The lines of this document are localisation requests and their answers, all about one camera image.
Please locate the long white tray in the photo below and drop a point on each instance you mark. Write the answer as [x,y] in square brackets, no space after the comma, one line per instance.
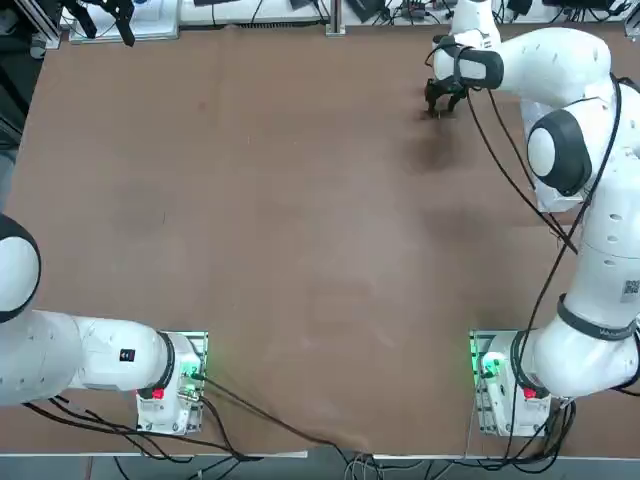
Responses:
[250,12]

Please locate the black orange connector block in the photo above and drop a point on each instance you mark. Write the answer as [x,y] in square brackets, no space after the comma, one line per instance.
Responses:
[415,9]

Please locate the aluminium frame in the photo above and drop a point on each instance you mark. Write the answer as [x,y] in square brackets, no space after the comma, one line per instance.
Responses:
[45,25]

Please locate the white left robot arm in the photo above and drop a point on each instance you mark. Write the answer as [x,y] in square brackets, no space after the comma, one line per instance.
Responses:
[75,360]

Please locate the aluminium profile post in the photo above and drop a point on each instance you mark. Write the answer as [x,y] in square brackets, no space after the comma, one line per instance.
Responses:
[336,17]
[632,20]

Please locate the dark power adapter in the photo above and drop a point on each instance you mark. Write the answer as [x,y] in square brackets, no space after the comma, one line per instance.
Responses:
[367,10]

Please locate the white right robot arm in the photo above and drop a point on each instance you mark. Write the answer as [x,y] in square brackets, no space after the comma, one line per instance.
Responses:
[555,60]

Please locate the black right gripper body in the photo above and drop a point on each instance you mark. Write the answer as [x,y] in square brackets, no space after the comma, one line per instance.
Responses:
[445,89]

